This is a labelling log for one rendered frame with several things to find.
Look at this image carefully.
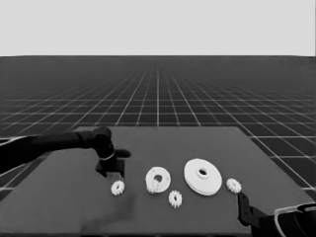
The white round carrier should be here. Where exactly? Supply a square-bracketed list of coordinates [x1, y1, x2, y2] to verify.
[144, 166, 172, 195]

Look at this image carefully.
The large thick white disc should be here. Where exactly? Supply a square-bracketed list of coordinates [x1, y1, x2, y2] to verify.
[183, 158, 223, 197]

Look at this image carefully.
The small white gear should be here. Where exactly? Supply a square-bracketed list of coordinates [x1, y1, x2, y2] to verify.
[225, 178, 243, 195]
[168, 190, 184, 209]
[146, 179, 161, 196]
[110, 180, 126, 197]

